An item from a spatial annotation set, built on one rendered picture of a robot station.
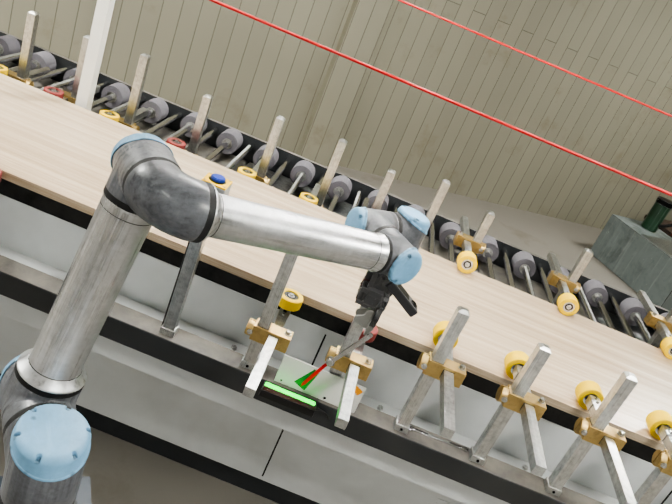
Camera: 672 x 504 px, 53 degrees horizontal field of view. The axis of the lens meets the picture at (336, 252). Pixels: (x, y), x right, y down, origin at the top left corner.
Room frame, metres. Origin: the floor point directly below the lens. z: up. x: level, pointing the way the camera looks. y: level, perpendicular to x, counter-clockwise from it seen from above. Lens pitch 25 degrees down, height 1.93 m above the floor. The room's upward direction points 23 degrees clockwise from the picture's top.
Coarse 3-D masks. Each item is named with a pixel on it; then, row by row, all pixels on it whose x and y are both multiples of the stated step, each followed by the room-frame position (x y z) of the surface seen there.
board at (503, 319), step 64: (0, 128) 2.09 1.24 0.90; (64, 128) 2.31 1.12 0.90; (128, 128) 2.56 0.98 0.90; (64, 192) 1.85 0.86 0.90; (256, 192) 2.47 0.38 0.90; (256, 256) 1.97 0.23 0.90; (384, 320) 1.91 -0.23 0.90; (448, 320) 2.09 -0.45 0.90; (512, 320) 2.31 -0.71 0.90; (576, 320) 2.56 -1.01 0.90; (576, 384) 2.03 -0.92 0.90; (640, 384) 2.23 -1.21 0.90
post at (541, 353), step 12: (540, 348) 1.68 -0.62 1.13; (528, 360) 1.71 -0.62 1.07; (540, 360) 1.68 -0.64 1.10; (528, 372) 1.68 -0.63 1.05; (516, 384) 1.69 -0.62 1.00; (528, 384) 1.68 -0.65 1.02; (504, 408) 1.68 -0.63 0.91; (492, 420) 1.70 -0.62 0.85; (504, 420) 1.68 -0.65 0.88; (492, 432) 1.68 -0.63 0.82; (480, 444) 1.68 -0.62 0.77; (492, 444) 1.68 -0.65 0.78; (480, 456) 1.68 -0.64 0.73
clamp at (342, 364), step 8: (328, 352) 1.67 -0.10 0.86; (336, 352) 1.67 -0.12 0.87; (352, 352) 1.70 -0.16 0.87; (344, 360) 1.66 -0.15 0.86; (352, 360) 1.66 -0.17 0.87; (360, 360) 1.68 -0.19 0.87; (336, 368) 1.66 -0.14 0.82; (344, 368) 1.66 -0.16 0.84; (360, 368) 1.66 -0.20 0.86; (368, 368) 1.66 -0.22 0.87; (360, 376) 1.66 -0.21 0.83
